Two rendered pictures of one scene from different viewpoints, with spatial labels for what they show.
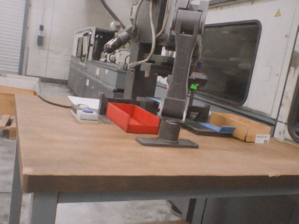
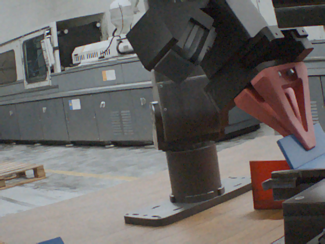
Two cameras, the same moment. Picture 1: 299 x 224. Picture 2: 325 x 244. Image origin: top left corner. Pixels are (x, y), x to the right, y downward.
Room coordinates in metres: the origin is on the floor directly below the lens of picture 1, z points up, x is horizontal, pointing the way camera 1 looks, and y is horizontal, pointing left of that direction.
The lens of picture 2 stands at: (1.84, -0.37, 1.11)
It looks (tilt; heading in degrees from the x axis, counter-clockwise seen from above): 6 degrees down; 163
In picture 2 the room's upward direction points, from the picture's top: 9 degrees counter-clockwise
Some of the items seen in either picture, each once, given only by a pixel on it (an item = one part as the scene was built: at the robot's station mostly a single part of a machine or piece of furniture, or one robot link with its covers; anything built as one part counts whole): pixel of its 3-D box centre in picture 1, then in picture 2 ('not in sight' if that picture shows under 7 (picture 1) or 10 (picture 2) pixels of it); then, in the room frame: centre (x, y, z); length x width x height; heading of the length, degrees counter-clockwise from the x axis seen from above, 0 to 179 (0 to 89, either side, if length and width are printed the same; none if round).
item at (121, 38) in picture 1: (123, 37); not in sight; (1.60, 0.18, 1.25); 0.19 x 0.07 x 0.19; 115
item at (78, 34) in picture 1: (96, 49); not in sight; (8.29, 1.59, 1.24); 2.95 x 0.98 x 0.90; 22
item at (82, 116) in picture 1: (86, 119); not in sight; (1.13, 0.22, 0.90); 0.07 x 0.07 x 0.06; 25
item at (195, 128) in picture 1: (203, 129); not in sight; (1.30, -0.24, 0.91); 0.17 x 0.16 x 0.02; 115
